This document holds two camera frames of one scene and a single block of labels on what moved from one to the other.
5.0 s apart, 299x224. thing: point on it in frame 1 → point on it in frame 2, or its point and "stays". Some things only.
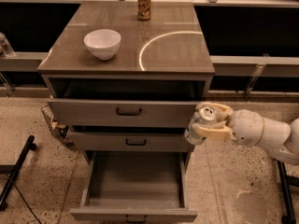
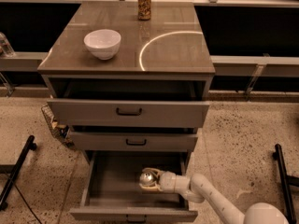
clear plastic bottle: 6,49 stays
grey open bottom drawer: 135,187 stays
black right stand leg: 289,217 stays
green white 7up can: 203,115 → 146,177
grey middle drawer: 131,141 stays
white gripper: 248,126 → 167,182
